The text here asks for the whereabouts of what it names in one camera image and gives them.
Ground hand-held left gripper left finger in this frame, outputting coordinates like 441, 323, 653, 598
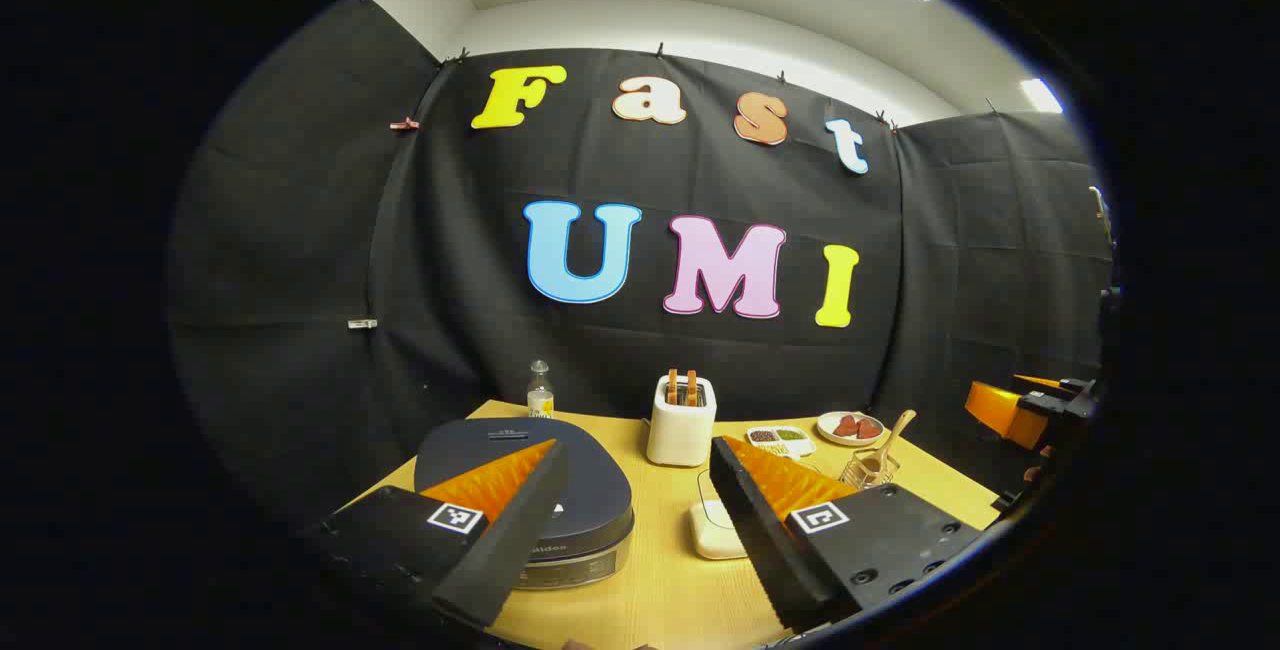
300, 438, 571, 629

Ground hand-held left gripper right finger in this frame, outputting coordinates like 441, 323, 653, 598
708, 435, 986, 634

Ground white rice box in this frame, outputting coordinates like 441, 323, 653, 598
688, 470, 751, 561

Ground dark grey rice cooker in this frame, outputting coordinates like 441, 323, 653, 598
413, 417, 636, 591

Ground wooden spoon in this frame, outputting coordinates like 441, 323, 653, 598
870, 410, 917, 479

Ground white divided bean dish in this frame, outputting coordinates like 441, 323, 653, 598
746, 426, 817, 460

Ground white toaster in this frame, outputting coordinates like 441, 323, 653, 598
646, 375, 718, 468

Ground white round plate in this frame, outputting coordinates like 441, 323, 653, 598
816, 411, 887, 448

